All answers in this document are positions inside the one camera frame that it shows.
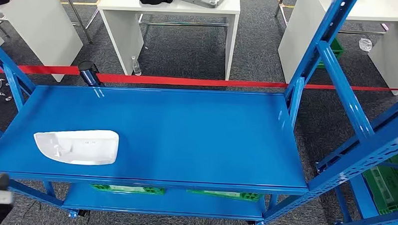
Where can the white plastic car body part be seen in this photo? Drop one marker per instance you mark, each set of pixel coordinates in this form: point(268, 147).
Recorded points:
point(85, 147)

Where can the blue metal shelf rack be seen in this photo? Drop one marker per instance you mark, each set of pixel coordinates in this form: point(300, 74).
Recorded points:
point(361, 200)
point(185, 134)

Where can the red barrier belt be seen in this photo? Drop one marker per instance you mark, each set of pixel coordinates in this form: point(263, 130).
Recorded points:
point(220, 82)
point(38, 69)

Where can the clear plastic water bottle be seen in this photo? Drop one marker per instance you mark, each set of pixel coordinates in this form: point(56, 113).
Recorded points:
point(136, 68)

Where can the green plastic crate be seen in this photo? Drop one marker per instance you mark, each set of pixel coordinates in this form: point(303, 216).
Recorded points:
point(226, 195)
point(337, 47)
point(126, 189)
point(391, 184)

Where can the white panel table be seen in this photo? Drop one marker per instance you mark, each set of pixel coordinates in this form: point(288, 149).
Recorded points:
point(40, 20)
point(123, 3)
point(297, 45)

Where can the yellow floor tape line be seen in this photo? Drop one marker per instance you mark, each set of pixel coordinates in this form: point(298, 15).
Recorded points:
point(287, 6)

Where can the crumpled clear plastic bag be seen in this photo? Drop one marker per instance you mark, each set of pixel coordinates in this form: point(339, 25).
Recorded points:
point(365, 44)

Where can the black barrier stanchion post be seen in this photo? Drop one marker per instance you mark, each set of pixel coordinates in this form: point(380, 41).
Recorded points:
point(87, 73)

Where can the chrome tube frame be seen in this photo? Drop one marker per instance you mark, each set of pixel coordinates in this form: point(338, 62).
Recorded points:
point(76, 14)

